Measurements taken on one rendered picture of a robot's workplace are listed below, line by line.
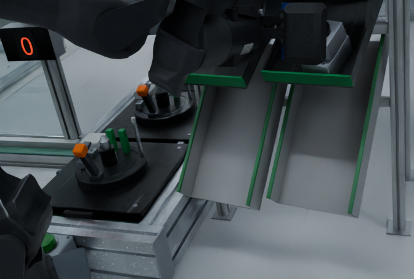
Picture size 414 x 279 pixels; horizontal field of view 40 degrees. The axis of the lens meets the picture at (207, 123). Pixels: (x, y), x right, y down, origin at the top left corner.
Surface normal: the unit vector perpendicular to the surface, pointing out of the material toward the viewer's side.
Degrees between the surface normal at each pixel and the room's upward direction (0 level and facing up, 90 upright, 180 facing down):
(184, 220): 90
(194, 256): 0
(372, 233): 0
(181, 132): 0
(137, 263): 90
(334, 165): 45
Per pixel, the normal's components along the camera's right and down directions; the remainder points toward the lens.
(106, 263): -0.34, 0.47
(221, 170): -0.47, -0.30
